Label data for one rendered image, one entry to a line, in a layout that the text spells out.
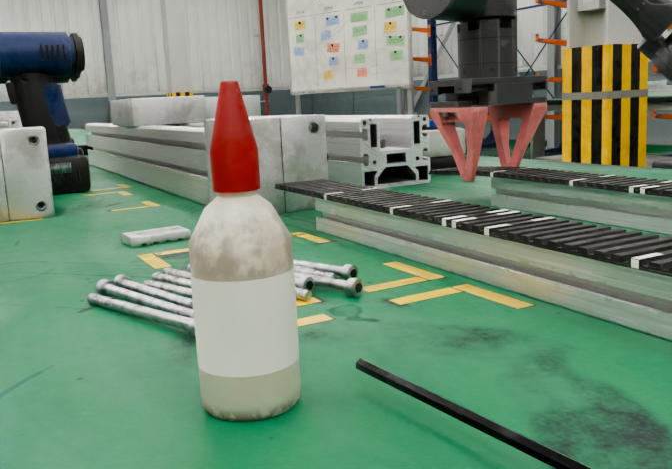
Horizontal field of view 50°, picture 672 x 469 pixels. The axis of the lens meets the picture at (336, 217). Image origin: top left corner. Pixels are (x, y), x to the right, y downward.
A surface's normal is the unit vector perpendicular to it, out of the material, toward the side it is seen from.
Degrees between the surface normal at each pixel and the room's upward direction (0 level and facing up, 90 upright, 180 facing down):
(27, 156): 90
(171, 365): 0
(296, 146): 90
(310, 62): 90
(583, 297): 90
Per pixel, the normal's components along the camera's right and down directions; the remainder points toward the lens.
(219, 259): -0.27, 0.17
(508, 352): -0.05, -0.99
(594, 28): -0.88, 0.12
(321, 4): -0.66, 0.15
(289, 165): 0.47, 0.12
